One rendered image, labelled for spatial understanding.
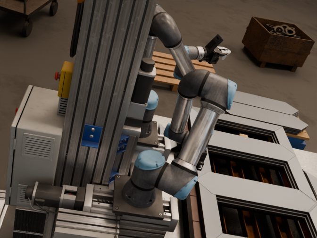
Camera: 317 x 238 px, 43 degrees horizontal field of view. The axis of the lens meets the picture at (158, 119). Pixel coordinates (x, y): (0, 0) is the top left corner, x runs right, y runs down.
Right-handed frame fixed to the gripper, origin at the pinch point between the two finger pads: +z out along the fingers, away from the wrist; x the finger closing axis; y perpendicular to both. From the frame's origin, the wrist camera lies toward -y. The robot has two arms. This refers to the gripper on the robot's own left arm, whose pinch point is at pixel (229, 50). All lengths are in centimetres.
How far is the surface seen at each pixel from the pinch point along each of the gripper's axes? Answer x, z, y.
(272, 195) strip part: 71, 12, 50
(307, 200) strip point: 80, 33, 48
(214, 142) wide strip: 22, 5, 56
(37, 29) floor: -301, -12, 188
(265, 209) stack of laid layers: 77, 4, 52
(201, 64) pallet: -192, 177, 161
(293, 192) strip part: 72, 29, 50
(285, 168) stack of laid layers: 52, 45, 56
